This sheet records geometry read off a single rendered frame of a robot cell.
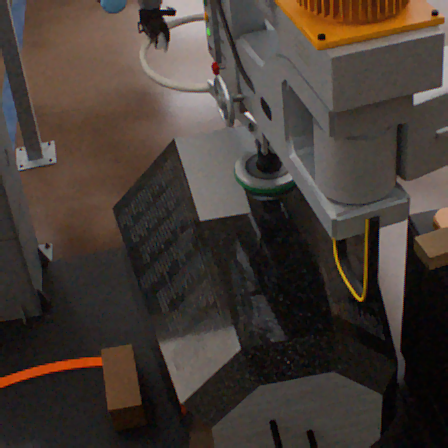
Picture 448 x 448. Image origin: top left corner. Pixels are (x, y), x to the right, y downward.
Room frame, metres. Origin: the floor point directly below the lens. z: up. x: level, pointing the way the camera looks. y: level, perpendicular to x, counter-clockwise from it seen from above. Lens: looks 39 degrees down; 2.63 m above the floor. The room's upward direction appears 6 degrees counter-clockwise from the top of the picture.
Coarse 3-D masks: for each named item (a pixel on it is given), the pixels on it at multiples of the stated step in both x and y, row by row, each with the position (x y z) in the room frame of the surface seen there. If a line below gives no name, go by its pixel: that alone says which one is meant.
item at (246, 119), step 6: (210, 84) 2.74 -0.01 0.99; (210, 90) 2.75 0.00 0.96; (234, 108) 2.47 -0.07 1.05; (240, 114) 2.42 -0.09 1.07; (246, 114) 2.36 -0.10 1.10; (240, 120) 2.42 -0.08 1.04; (246, 120) 2.36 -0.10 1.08; (252, 120) 2.30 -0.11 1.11; (246, 126) 2.36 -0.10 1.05; (252, 126) 2.29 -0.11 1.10; (252, 132) 2.31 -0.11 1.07; (258, 144) 2.14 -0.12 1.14; (270, 144) 2.15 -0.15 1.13
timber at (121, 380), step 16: (112, 352) 2.37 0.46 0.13; (128, 352) 2.36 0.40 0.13; (112, 368) 2.29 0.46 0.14; (128, 368) 2.28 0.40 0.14; (112, 384) 2.21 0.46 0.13; (128, 384) 2.21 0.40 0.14; (112, 400) 2.14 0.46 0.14; (128, 400) 2.13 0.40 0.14; (112, 416) 2.10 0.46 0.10; (128, 416) 2.10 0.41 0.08; (144, 416) 2.11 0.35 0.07
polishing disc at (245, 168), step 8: (248, 152) 2.45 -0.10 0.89; (256, 152) 2.45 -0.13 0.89; (240, 160) 2.41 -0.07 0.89; (248, 160) 2.41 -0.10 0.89; (256, 160) 2.41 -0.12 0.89; (240, 168) 2.37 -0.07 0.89; (248, 168) 2.37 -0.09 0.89; (256, 168) 2.36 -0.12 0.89; (280, 168) 2.35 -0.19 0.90; (240, 176) 2.33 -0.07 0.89; (248, 176) 2.33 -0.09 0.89; (256, 176) 2.32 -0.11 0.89; (264, 176) 2.32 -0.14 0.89; (272, 176) 2.31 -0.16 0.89; (280, 176) 2.31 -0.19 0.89; (288, 176) 2.30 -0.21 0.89; (248, 184) 2.30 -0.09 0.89; (256, 184) 2.28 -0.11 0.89; (264, 184) 2.28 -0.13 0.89; (272, 184) 2.27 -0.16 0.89; (280, 184) 2.27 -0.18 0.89
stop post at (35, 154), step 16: (0, 0) 3.85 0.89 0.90; (0, 16) 3.85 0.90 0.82; (0, 32) 3.85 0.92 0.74; (16, 48) 3.86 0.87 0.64; (16, 64) 3.85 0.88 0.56; (16, 80) 3.85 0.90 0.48; (16, 96) 3.85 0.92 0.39; (16, 112) 3.85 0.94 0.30; (32, 112) 3.86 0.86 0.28; (32, 128) 3.85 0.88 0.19; (32, 144) 3.85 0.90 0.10; (48, 144) 3.97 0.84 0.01; (16, 160) 3.87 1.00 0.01; (32, 160) 3.85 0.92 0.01; (48, 160) 3.83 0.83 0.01
